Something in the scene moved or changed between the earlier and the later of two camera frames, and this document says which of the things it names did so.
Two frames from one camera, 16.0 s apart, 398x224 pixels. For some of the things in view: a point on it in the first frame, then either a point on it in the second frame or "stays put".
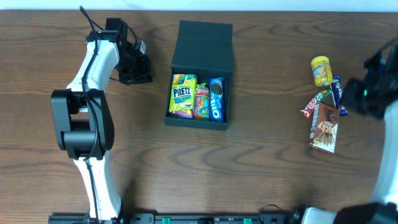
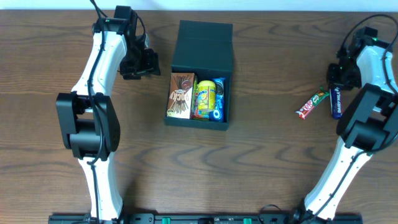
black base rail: x=269 y=218 stays put
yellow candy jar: x=322 y=70 to x=206 y=96
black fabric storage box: x=204 y=49 stays put
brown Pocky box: x=324 y=128 to x=180 y=95
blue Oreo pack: x=216 y=99 stays put
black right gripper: x=354 y=97 to x=337 y=79
